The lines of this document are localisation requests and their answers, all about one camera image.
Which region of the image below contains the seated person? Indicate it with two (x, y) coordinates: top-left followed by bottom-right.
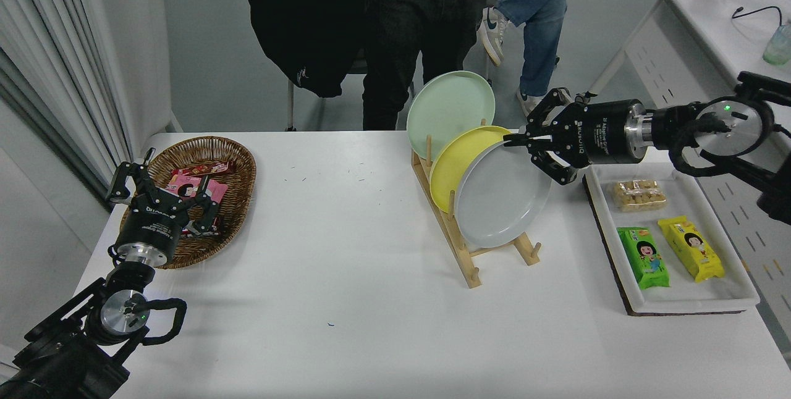
(479, 0), (606, 117)

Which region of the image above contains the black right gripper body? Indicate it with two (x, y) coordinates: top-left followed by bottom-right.
(575, 100), (628, 167)

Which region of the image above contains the white curtain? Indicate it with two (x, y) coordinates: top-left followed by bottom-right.
(0, 0), (133, 202)

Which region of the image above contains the pale green glass jar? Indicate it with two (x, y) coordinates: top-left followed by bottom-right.
(762, 21), (791, 66)

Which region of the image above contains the wooden plate rack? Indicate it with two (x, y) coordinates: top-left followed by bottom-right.
(411, 118), (543, 289)

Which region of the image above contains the grey plate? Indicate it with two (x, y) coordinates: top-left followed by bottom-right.
(455, 140), (552, 249)

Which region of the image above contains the standing person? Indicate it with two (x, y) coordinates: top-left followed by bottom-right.
(362, 0), (498, 131)

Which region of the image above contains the clear peanut snack packet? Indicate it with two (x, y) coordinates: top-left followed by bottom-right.
(612, 179), (668, 212)

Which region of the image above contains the grey chair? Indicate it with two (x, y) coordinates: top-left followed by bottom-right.
(286, 47), (371, 132)

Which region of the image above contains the pale green plate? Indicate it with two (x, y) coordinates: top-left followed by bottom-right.
(406, 70), (496, 162)

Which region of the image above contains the pink snack packet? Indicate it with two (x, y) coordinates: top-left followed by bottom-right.
(166, 174), (228, 214)

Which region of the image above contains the black cable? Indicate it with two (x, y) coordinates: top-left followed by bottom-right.
(732, 6), (783, 26)

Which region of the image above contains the black jacket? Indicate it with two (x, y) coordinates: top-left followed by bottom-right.
(239, 0), (371, 100)

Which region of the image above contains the brown wicker basket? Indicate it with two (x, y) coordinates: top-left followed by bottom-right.
(119, 136), (257, 271)

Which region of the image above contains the white tray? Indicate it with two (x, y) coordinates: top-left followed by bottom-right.
(584, 163), (761, 314)

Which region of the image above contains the yellow plate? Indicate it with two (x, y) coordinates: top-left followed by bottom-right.
(429, 125), (514, 214)

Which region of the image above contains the dark red snack bar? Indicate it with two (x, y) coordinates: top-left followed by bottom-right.
(179, 216), (225, 238)

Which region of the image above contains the yellow snack packet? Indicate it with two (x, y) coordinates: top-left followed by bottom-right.
(657, 215), (725, 282)

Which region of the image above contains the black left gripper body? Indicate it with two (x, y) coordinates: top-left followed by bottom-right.
(114, 199), (187, 258)

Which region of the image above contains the green snack packet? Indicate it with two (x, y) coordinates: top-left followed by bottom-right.
(616, 227), (670, 290)

